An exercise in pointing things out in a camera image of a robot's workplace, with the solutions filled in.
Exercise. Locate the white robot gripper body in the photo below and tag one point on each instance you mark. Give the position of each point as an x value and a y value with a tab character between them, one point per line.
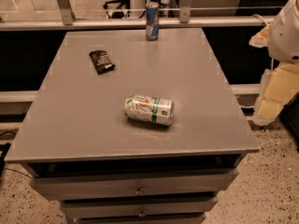
285	36

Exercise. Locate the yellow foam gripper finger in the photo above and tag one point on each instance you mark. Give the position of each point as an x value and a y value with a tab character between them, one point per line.
278	87
260	40

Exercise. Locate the white green 7up can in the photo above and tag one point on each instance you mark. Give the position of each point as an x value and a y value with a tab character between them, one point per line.
149	109

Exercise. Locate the blue silver energy drink can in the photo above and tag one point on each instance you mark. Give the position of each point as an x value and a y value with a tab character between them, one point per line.
152	21

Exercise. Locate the black office chair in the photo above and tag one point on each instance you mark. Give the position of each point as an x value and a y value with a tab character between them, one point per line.
120	12

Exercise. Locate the black snack packet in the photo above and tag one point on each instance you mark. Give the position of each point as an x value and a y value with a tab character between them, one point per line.
101	61

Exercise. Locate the top grey drawer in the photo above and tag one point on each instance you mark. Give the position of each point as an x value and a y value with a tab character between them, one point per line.
131	185

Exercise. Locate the grey drawer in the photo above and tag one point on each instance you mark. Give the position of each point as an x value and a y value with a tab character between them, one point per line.
131	185
139	208

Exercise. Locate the grey drawer cabinet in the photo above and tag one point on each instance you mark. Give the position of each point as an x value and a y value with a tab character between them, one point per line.
76	125

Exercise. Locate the grey metal railing frame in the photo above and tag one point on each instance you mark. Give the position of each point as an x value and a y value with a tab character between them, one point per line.
51	15

